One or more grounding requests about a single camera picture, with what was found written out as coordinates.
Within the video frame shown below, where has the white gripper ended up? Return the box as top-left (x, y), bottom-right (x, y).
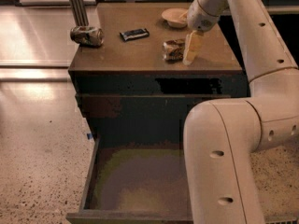
top-left (179, 0), bottom-right (220, 65)

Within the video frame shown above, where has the orange soda can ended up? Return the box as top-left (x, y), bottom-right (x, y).
top-left (163, 39), bottom-right (185, 61)

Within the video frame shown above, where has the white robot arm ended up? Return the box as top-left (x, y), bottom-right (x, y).
top-left (183, 0), bottom-right (299, 224)

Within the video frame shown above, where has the brown wooden drawer cabinet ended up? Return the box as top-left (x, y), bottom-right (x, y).
top-left (69, 3), bottom-right (248, 146)

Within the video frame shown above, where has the beige shallow bowl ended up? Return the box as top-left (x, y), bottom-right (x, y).
top-left (162, 8), bottom-right (187, 28)

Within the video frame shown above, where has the black snack bar wrapper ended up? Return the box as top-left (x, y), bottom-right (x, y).
top-left (120, 28), bottom-right (150, 42)

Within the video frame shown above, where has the blue tape piece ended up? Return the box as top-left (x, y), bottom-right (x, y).
top-left (86, 133), bottom-right (93, 140)

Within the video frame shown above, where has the metal frame post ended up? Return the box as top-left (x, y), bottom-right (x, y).
top-left (69, 0), bottom-right (89, 26)

